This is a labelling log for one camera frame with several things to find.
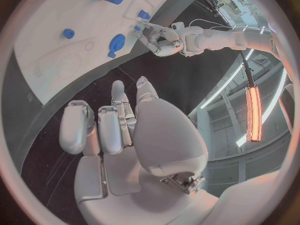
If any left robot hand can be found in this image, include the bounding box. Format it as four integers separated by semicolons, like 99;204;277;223
133;21;185;58

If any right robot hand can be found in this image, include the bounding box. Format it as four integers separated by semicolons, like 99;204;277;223
58;76;220;225

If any white task board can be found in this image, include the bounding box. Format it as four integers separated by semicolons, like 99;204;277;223
13;0;201;106

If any blue plug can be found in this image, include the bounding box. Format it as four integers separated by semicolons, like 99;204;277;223
137;9;152;21

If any blue gear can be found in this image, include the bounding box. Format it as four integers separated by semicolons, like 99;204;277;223
108;33;127;54

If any black lamp stem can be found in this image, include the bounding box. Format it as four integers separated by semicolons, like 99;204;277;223
238;50;256;88

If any blue short cylinder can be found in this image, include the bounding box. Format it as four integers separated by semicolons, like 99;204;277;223
62;28;76;40

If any glowing light bar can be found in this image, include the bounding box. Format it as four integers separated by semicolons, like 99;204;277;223
244;86;263;143

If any white cable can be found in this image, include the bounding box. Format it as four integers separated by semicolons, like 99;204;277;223
188;18;233;31

